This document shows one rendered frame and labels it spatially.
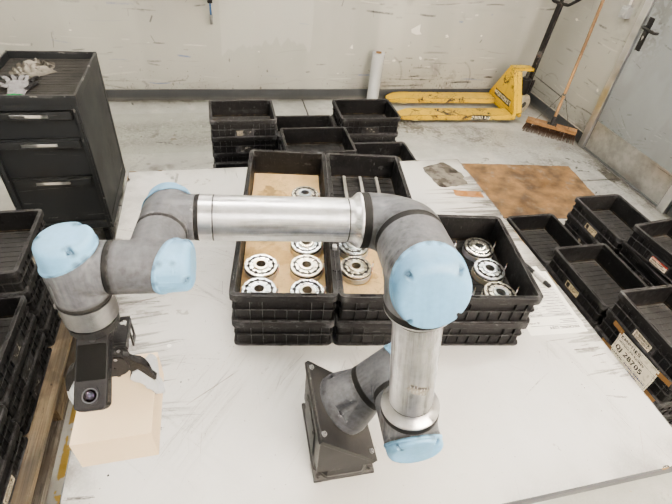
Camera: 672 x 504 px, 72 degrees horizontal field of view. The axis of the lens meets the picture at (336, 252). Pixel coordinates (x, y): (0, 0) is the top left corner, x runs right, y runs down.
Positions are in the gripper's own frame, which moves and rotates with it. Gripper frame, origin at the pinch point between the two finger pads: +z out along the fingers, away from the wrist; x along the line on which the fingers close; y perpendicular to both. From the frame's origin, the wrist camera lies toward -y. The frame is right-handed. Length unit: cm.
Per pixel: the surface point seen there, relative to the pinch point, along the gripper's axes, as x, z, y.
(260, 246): -30, 26, 70
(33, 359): 57, 82, 78
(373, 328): -60, 30, 33
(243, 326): -22, 29, 38
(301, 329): -39, 32, 37
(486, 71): -291, 80, 383
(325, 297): -45, 17, 35
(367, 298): -56, 17, 33
